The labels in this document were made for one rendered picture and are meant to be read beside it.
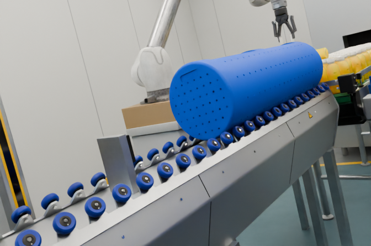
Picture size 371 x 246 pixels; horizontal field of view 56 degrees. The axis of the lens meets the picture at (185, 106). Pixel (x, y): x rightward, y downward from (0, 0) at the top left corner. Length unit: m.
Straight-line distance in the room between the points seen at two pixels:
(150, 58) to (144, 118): 0.29
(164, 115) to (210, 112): 0.49
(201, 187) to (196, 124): 0.31
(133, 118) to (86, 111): 2.58
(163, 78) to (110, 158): 0.85
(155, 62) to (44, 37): 2.58
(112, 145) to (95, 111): 3.48
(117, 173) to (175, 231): 0.21
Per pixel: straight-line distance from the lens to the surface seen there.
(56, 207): 0.97
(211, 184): 1.04
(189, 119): 1.26
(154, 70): 1.73
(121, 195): 0.83
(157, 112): 1.67
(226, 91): 1.14
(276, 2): 2.24
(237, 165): 1.15
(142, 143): 1.77
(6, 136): 1.15
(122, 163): 0.93
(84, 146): 4.23
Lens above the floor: 1.19
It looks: 5 degrees down
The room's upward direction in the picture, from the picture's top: 14 degrees counter-clockwise
